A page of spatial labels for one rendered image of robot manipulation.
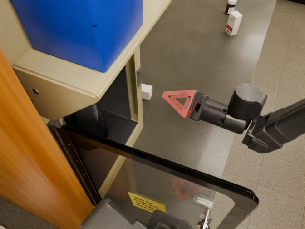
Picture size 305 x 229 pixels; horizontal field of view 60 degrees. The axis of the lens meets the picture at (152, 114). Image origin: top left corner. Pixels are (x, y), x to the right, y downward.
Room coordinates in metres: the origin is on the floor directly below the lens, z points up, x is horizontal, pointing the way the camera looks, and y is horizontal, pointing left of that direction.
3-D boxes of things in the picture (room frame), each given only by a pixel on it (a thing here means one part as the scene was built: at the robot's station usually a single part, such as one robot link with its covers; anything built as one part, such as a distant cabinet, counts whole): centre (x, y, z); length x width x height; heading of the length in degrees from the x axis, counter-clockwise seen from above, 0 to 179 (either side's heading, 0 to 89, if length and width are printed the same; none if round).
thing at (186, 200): (0.17, 0.00, 1.19); 0.30 x 0.01 x 0.40; 68
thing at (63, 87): (0.34, 0.04, 1.46); 0.32 x 0.11 x 0.10; 156
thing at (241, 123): (0.37, -0.20, 1.20); 0.07 x 0.06 x 0.07; 65
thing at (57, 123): (0.23, 0.15, 1.19); 0.03 x 0.02 x 0.39; 156
